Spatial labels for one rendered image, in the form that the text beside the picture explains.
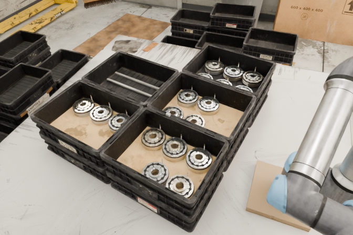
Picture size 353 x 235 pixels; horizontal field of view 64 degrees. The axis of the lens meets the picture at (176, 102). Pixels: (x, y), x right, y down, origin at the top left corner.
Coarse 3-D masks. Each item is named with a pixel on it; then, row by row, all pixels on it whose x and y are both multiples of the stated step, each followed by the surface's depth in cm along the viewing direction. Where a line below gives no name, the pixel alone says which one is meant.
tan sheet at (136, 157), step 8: (168, 136) 123; (136, 144) 120; (128, 152) 117; (136, 152) 117; (144, 152) 117; (152, 152) 117; (160, 152) 117; (120, 160) 114; (128, 160) 114; (136, 160) 114; (144, 160) 114; (152, 160) 114; (160, 160) 114; (184, 160) 113; (136, 168) 111; (168, 168) 111; (176, 168) 110; (184, 168) 110; (192, 176) 108; (200, 176) 108
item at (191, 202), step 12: (144, 108) 122; (132, 120) 117; (120, 132) 112; (204, 132) 111; (108, 144) 108; (228, 144) 106; (108, 156) 103; (120, 168) 101; (144, 180) 96; (204, 180) 96; (168, 192) 92; (192, 204) 90
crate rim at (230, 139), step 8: (184, 72) 140; (208, 80) 135; (224, 88) 131; (232, 88) 130; (248, 96) 126; (248, 104) 122; (248, 112) 120; (184, 120) 116; (240, 120) 115; (200, 128) 112; (224, 136) 109; (232, 136) 109
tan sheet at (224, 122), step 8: (176, 96) 142; (168, 104) 138; (176, 104) 138; (184, 112) 134; (192, 112) 133; (224, 112) 133; (232, 112) 133; (240, 112) 132; (208, 120) 129; (216, 120) 129; (224, 120) 129; (232, 120) 129; (208, 128) 126; (216, 128) 126; (224, 128) 125; (232, 128) 125
